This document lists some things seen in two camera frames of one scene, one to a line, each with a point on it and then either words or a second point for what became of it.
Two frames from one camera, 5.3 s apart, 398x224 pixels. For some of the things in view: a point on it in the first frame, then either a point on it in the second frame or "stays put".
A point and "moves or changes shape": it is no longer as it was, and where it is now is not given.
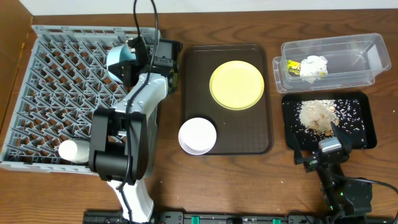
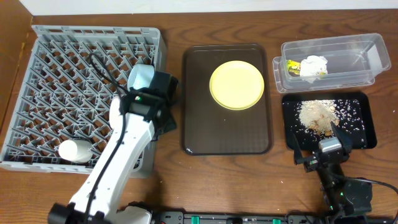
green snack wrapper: [293, 68] stays put
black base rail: [359, 216] stays put
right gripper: [319, 160] stays put
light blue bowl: [117, 54] moves or changes shape
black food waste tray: [309, 115] stays put
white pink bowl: [197, 135] moves or changes shape
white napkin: [311, 66] stays put
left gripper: [125, 72] → [168, 125]
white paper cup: [77, 151] stays put
